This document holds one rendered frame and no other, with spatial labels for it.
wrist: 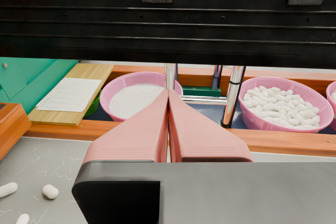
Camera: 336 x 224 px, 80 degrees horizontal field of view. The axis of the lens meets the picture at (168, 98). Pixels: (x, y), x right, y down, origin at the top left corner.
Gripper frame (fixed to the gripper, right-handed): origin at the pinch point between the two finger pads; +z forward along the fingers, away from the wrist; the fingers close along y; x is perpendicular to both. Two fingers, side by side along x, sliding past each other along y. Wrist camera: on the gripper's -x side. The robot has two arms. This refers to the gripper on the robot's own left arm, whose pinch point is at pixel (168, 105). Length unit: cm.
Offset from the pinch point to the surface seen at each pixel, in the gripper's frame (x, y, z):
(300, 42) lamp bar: 0.0, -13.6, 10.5
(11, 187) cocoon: 31.0, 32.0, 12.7
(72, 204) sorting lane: 32.9, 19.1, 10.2
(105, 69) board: 28, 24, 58
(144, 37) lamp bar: 0.0, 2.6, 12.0
